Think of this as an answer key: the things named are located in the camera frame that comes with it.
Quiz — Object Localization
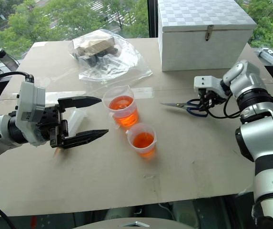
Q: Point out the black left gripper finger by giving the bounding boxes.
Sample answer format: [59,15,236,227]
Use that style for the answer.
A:
[58,129,110,150]
[57,95,103,111]

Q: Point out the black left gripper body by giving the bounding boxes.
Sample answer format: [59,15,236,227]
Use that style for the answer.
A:
[36,104,68,148]

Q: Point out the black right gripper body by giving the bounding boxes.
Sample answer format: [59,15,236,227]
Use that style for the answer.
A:
[198,87,228,107]

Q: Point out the blue handled scissors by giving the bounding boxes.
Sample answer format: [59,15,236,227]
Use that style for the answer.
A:
[160,99,209,118]

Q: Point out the large clear measuring cup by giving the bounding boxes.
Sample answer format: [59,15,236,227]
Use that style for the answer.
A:
[102,84,141,131]

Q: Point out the small clear measuring cup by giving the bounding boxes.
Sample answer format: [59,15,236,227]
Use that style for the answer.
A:
[125,122,157,158]

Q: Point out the black parts in bag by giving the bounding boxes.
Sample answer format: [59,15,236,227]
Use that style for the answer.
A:
[73,46,120,68]

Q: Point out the white checkered storage box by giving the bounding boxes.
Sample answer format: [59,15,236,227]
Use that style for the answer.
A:
[157,0,257,73]

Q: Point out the beige cardboard box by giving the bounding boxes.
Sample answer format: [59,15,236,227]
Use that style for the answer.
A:
[72,36,116,57]

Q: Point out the clear tape strip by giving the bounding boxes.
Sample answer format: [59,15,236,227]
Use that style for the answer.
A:
[133,86,155,100]

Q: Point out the clear plastic bag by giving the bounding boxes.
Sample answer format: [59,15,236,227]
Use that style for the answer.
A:
[68,28,154,83]

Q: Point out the metal box latch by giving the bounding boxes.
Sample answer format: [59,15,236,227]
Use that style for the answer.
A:
[205,24,214,42]

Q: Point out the grey white tube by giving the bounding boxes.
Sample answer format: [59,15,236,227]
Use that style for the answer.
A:
[257,47,273,65]

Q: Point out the black cylinder device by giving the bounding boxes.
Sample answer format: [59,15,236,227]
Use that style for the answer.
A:
[0,48,20,70]

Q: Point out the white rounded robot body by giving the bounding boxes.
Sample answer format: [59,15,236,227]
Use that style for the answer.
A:
[71,216,200,229]

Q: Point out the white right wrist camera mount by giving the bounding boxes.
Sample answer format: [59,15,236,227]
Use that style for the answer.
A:
[193,75,228,96]

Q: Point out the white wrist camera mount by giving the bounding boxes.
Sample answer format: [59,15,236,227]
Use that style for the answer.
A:
[193,75,228,96]
[15,80,47,146]

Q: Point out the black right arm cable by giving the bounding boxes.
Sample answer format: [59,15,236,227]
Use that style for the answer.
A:
[207,95,242,119]

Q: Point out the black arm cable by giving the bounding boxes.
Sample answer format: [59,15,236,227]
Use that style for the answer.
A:
[207,95,242,119]
[0,71,35,89]

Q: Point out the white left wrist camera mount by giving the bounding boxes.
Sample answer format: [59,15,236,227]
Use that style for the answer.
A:
[15,80,47,146]

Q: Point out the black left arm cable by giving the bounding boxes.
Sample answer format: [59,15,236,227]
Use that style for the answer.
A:
[0,71,35,89]

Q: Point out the black window frame post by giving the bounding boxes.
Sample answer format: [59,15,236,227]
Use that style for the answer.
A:
[147,0,159,38]

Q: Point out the black loose cable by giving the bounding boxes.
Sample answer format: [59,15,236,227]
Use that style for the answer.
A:
[0,198,17,229]

